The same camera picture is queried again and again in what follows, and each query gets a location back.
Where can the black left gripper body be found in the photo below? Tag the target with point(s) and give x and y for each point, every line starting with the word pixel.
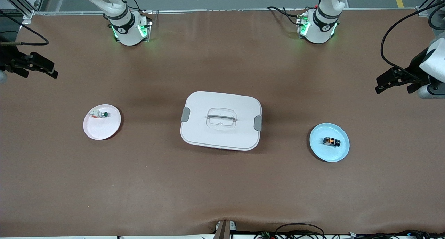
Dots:
pixel 414 69

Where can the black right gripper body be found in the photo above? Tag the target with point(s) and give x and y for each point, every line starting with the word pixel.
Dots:
pixel 10 59

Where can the orange and black switch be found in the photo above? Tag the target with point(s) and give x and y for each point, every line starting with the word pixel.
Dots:
pixel 331 141

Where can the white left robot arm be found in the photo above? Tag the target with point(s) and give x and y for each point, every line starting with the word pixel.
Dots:
pixel 318 30

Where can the pink round plate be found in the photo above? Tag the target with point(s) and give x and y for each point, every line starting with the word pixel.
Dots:
pixel 102 129

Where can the light blue round plate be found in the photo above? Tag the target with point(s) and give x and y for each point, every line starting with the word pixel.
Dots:
pixel 326 154

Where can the white lidded storage box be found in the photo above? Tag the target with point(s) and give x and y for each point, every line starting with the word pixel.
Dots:
pixel 208 138

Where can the brown table mat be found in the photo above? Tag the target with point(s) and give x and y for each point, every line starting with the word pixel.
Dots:
pixel 222 187

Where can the aluminium frame extrusion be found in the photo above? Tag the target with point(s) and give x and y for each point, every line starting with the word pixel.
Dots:
pixel 21 3
pixel 422 10

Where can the green and white switch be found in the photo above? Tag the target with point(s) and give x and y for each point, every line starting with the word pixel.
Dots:
pixel 100 114

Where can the grey table edge rail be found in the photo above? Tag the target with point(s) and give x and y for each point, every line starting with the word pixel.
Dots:
pixel 208 10

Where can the brown camera mount post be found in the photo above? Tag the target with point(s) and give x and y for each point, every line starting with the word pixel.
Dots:
pixel 224 230

